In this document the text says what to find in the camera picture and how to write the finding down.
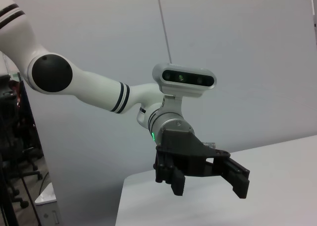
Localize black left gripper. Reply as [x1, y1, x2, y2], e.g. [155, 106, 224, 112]
[153, 127, 251, 200]

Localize white floor cabinet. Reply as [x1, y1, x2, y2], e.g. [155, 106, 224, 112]
[34, 182, 62, 226]

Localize black office chair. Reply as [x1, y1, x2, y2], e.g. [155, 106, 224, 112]
[0, 124, 44, 209]

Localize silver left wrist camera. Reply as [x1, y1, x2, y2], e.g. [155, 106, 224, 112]
[152, 62, 217, 99]

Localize thin grey camera cable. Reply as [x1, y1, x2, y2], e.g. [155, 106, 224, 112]
[157, 0, 173, 63]

